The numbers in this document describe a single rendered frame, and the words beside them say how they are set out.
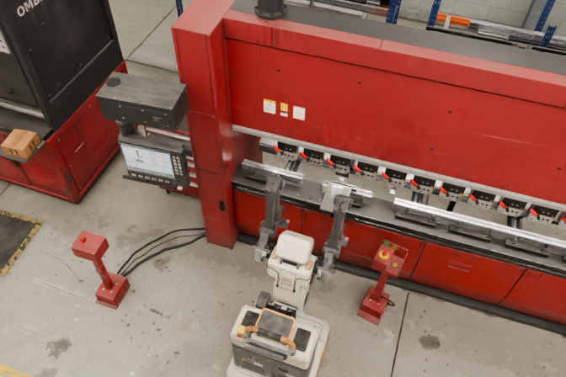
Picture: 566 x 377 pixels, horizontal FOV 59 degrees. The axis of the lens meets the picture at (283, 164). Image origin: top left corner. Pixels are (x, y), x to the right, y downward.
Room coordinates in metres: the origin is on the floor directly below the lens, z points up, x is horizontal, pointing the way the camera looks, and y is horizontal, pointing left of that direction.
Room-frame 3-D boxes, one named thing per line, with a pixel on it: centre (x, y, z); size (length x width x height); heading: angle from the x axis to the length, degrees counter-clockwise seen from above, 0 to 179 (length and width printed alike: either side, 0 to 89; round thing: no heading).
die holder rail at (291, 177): (2.63, 0.08, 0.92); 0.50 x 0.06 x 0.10; 73
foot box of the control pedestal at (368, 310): (1.95, -0.79, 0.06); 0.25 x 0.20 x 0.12; 152
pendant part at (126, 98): (2.39, 0.89, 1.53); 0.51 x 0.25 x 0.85; 78
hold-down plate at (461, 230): (2.13, -1.39, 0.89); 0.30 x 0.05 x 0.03; 73
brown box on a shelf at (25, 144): (2.77, 2.12, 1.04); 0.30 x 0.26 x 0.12; 72
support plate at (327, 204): (2.33, -0.40, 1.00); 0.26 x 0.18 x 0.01; 163
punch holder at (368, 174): (2.42, -0.61, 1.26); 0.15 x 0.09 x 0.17; 73
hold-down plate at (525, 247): (2.01, -1.77, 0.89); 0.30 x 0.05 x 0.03; 73
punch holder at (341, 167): (2.48, -0.42, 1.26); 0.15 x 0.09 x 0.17; 73
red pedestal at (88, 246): (2.01, 1.42, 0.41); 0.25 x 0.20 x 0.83; 163
